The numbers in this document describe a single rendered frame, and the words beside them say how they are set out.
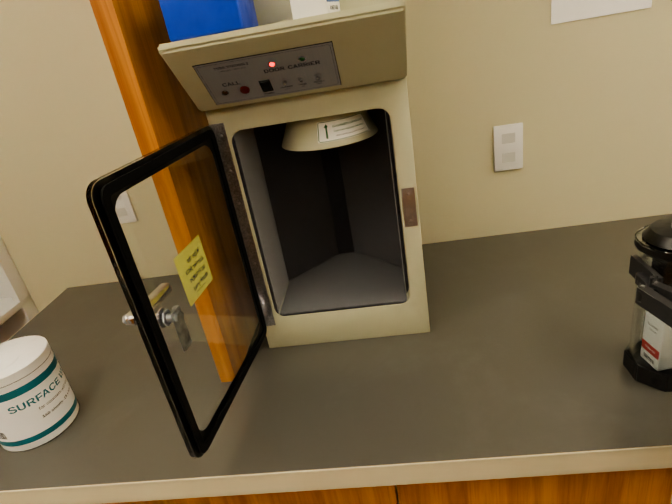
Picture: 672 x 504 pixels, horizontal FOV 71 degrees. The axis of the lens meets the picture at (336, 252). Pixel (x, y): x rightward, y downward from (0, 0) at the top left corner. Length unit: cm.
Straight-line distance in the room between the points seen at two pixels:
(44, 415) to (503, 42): 118
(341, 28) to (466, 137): 66
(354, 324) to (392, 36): 52
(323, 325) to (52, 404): 49
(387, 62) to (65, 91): 92
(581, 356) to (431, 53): 73
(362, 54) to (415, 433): 54
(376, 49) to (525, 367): 55
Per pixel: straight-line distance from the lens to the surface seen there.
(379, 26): 67
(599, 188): 140
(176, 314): 63
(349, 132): 81
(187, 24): 70
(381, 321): 92
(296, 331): 95
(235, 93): 75
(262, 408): 85
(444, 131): 124
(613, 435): 78
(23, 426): 98
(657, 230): 77
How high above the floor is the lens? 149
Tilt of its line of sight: 25 degrees down
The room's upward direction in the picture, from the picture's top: 10 degrees counter-clockwise
